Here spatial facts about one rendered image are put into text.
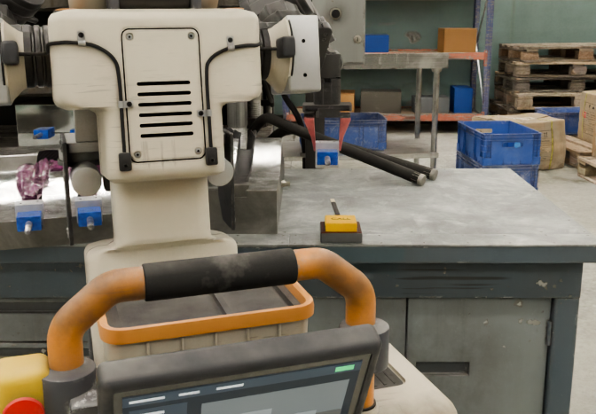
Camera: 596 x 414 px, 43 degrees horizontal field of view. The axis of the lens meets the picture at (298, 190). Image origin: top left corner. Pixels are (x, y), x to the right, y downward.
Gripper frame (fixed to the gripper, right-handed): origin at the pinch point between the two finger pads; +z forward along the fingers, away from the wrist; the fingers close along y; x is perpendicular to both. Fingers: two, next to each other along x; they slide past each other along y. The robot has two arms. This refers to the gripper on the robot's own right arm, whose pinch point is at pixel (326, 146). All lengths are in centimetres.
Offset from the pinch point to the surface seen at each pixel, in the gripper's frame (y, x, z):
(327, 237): 0.0, 19.8, 14.3
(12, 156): 72, -11, 4
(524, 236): -38.6, 14.5, 15.6
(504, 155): -118, -338, 61
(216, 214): 21.9, 14.3, 11.3
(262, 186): 13.1, 11.2, 6.2
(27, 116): 89, -64, 1
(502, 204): -40.0, -10.4, 15.1
